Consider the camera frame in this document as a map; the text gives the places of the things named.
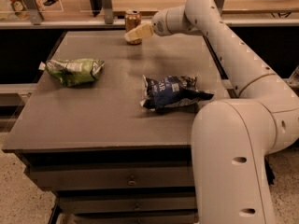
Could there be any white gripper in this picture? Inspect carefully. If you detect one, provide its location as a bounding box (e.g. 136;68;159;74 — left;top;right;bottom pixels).
124;9;170;42

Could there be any orange snack package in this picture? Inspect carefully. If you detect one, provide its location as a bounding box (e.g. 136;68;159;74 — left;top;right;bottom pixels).
0;0;43;21

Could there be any grey metal bracket left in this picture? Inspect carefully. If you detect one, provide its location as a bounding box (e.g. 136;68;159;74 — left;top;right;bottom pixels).
23;0;44;25

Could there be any grey metal bracket middle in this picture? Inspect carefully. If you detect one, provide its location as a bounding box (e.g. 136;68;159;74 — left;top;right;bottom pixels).
102;0;114;24

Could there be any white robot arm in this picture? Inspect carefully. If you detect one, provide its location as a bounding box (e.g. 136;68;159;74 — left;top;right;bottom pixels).
125;0;299;224

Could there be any top drawer with knob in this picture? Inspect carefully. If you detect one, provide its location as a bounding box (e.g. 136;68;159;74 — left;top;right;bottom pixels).
28;161;194;191

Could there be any orange soda can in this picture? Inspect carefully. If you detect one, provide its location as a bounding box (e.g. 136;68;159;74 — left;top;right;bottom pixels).
124;9;142;45

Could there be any green chip bag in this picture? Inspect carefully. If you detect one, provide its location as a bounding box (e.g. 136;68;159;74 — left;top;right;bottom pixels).
40;58;105;87

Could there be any middle drawer with knob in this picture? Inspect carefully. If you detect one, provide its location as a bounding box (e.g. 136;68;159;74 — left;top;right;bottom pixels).
58;191;197;214

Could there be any bottom drawer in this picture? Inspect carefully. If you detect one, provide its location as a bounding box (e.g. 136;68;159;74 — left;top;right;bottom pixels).
72;211;198;224

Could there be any small black object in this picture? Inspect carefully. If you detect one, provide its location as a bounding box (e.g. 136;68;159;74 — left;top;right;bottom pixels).
43;0;58;7

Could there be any blue chip bag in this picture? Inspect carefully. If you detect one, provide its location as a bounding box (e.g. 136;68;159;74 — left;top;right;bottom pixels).
140;76;213;111

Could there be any drawer with knob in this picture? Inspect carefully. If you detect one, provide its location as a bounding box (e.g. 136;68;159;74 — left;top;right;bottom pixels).
28;161;194;191
58;191;197;214

